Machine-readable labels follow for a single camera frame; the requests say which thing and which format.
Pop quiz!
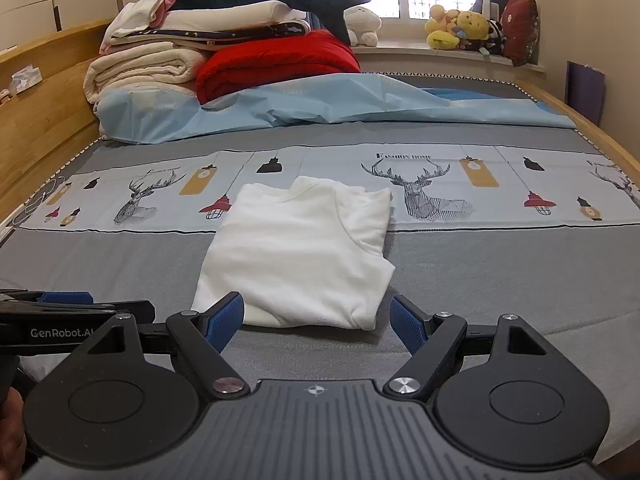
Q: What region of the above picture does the person's left hand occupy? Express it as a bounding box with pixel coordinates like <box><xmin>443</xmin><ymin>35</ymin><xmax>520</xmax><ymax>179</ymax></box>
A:
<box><xmin>0</xmin><ymin>385</ymin><xmax>27</xmax><ymax>478</ymax></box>

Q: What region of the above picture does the yellow duck plush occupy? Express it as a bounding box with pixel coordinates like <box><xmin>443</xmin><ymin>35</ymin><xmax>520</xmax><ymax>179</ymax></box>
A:
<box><xmin>425</xmin><ymin>4</ymin><xmax>463</xmax><ymax>51</ymax></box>

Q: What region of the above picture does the red folded quilt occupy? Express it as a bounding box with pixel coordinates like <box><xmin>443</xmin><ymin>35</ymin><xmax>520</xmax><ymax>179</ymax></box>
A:
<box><xmin>196</xmin><ymin>30</ymin><xmax>362</xmax><ymax>106</ymax></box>

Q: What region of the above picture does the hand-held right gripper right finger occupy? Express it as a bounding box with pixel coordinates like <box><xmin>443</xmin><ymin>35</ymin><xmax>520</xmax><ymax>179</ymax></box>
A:
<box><xmin>382</xmin><ymin>294</ymin><xmax>548</xmax><ymax>397</ymax></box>

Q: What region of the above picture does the cream folded blanket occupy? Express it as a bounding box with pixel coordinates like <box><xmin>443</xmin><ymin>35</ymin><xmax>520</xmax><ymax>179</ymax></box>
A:
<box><xmin>84</xmin><ymin>42</ymin><xmax>211</xmax><ymax>113</ymax></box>

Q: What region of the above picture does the white folded quilt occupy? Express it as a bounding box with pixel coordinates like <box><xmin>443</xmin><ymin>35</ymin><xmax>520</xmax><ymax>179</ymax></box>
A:
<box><xmin>112</xmin><ymin>0</ymin><xmax>307</xmax><ymax>31</ymax></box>

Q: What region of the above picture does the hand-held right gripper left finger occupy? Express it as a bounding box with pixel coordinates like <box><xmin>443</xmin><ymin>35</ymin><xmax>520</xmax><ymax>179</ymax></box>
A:
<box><xmin>85</xmin><ymin>291</ymin><xmax>251</xmax><ymax>398</ymax></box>

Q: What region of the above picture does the white plush toy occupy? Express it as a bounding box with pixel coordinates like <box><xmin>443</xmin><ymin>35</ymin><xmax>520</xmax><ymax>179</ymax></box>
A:
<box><xmin>344</xmin><ymin>6</ymin><xmax>382</xmax><ymax>47</ymax></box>

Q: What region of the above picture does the white shirt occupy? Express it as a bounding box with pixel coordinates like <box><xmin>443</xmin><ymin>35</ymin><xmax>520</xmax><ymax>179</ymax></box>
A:
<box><xmin>191</xmin><ymin>176</ymin><xmax>396</xmax><ymax>331</ymax></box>

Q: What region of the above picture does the red cushion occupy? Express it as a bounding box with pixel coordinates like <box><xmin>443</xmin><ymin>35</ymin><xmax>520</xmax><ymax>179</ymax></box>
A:
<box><xmin>501</xmin><ymin>0</ymin><xmax>541</xmax><ymax>67</ymax></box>

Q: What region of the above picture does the white folded cloth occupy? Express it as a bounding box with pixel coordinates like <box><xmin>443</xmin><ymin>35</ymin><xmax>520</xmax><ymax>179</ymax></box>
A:
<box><xmin>102</xmin><ymin>0</ymin><xmax>171</xmax><ymax>41</ymax></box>

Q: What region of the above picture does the tissue box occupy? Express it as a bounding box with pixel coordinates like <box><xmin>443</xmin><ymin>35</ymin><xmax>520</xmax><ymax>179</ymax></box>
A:
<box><xmin>10</xmin><ymin>64</ymin><xmax>43</xmax><ymax>96</ymax></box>

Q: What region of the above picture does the cream wardrobe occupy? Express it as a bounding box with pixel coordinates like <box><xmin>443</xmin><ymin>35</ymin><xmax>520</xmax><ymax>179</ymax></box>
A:
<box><xmin>0</xmin><ymin>0</ymin><xmax>123</xmax><ymax>53</ymax></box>

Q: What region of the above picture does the light blue sheet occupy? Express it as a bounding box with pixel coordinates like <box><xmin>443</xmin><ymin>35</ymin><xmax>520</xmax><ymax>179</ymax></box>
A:
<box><xmin>95</xmin><ymin>72</ymin><xmax>577</xmax><ymax>147</ymax></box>

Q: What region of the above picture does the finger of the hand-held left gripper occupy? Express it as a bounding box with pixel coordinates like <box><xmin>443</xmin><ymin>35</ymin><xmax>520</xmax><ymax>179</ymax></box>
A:
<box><xmin>0</xmin><ymin>299</ymin><xmax>154</xmax><ymax>326</ymax></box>
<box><xmin>0</xmin><ymin>289</ymin><xmax>95</xmax><ymax>306</ymax></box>

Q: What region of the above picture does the black and white spotted plush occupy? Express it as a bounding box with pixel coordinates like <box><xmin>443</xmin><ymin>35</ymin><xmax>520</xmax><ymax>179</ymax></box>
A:
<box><xmin>465</xmin><ymin>19</ymin><xmax>506</xmax><ymax>56</ymax></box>

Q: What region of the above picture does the window sill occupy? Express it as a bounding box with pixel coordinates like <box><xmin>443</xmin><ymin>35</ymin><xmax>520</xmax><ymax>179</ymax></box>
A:
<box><xmin>350</xmin><ymin>42</ymin><xmax>546</xmax><ymax>81</ymax></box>

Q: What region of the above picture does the yellow bear plush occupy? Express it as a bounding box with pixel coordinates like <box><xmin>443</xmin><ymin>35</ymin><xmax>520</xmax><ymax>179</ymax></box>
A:
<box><xmin>452</xmin><ymin>10</ymin><xmax>490</xmax><ymax>43</ymax></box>

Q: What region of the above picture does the dark patterned folded blanket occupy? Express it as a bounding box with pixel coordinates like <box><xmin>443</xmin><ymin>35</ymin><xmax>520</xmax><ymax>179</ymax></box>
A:
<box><xmin>109</xmin><ymin>20</ymin><xmax>311</xmax><ymax>53</ymax></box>

